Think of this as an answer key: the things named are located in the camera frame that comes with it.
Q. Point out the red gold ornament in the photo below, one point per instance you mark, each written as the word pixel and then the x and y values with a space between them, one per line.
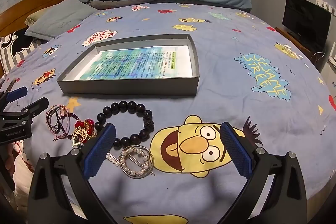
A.
pixel 78 134

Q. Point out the pearl bar hair clip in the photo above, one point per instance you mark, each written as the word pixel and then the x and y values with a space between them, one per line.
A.
pixel 113 159

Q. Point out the olive pillow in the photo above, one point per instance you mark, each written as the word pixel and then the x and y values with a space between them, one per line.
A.
pixel 34 16

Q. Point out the grey blanket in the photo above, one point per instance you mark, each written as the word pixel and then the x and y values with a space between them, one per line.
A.
pixel 110 3

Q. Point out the black monitor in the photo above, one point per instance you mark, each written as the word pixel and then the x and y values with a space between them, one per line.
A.
pixel 304 16

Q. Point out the round pearl hair clip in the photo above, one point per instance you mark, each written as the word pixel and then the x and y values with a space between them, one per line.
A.
pixel 125 152

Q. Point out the printed paper sheet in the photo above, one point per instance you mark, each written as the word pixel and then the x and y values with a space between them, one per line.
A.
pixel 131 64

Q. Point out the white wall outlets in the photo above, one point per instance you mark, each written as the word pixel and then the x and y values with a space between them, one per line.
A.
pixel 325 5

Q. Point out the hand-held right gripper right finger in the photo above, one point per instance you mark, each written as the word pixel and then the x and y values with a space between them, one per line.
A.
pixel 236 151

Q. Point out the blue-grey pillow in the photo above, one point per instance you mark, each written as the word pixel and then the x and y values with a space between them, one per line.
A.
pixel 60 19

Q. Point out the grey shallow cardboard box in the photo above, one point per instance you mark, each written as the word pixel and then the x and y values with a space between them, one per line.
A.
pixel 126 87

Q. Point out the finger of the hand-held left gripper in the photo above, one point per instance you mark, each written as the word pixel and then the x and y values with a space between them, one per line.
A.
pixel 34 106
pixel 17 93

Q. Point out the white cabinet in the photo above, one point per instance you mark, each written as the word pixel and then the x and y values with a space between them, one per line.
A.
pixel 332 64

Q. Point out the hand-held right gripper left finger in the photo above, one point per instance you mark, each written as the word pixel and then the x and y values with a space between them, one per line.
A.
pixel 101 151

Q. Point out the printed blue blanket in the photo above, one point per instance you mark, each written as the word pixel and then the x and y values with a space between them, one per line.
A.
pixel 210 82

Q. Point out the striped black white pillow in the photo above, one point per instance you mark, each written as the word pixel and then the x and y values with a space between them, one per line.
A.
pixel 15 43

